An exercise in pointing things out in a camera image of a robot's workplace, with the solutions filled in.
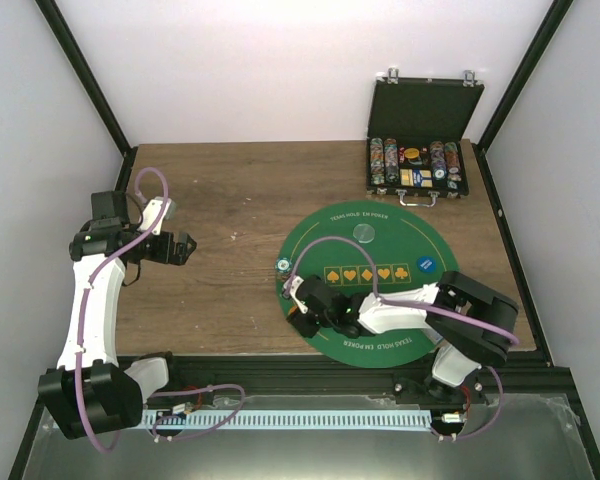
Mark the yellow card box in case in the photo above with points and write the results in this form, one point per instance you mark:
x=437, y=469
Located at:
x=406, y=177

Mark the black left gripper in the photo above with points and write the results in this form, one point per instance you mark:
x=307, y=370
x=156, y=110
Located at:
x=165, y=256

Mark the clear round dealer button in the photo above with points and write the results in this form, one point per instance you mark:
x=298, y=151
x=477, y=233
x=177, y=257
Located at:
x=364, y=233

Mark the blue patterned card deck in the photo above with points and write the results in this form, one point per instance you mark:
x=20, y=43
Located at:
x=434, y=337

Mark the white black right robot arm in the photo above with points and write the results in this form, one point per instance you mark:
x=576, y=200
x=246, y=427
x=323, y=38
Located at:
x=474, y=323

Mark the blue card box in case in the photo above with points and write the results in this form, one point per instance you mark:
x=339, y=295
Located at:
x=422, y=178

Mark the round green poker mat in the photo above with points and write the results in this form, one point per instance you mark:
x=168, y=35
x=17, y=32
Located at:
x=401, y=238

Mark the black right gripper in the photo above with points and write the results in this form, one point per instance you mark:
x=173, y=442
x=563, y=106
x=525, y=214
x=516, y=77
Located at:
x=301, y=327

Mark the blue round dealer button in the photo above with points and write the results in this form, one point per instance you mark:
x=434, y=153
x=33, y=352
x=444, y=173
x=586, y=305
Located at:
x=427, y=264

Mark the black poker chip case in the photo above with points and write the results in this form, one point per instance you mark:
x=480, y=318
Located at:
x=416, y=112

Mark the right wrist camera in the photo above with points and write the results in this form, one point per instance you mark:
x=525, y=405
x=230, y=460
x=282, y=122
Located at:
x=291, y=286

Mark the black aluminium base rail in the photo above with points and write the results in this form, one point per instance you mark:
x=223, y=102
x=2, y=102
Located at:
x=305, y=375

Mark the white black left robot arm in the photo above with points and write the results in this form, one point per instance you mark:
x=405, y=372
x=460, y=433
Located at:
x=88, y=392

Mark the light blue slotted cable duct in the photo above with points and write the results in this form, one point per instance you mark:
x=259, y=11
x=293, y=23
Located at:
x=383, y=420

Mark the chip row in case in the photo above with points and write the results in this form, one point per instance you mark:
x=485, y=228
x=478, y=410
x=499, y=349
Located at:
x=391, y=161
x=376, y=149
x=437, y=160
x=453, y=167

